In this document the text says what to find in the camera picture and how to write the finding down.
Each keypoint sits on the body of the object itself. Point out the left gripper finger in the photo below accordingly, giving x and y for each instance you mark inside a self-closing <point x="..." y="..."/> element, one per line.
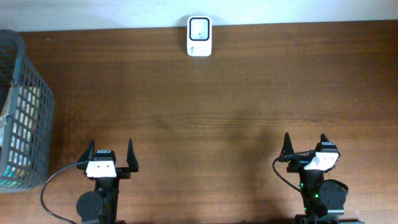
<point x="131" y="158"/>
<point x="88" y="153"/>

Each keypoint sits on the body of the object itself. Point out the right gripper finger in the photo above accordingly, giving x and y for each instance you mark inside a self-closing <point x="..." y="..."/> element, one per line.
<point x="287" y="148"/>
<point x="323" y="138"/>

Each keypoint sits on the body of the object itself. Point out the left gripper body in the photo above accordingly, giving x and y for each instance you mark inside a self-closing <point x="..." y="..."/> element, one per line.
<point x="123" y="170"/>

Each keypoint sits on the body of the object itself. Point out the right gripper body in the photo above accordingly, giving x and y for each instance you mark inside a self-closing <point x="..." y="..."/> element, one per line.
<point x="294" y="168"/>

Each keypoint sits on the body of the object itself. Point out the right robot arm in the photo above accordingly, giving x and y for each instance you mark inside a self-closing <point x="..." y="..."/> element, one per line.
<point x="323" y="199"/>

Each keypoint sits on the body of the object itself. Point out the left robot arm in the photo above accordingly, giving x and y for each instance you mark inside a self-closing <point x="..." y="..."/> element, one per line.
<point x="101" y="204"/>

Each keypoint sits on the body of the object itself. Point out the white barcode scanner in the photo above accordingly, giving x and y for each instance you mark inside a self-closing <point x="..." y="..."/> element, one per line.
<point x="199" y="36"/>

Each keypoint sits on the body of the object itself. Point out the grey plastic mesh basket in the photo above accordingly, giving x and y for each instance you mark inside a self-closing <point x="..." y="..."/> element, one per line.
<point x="27" y="109"/>

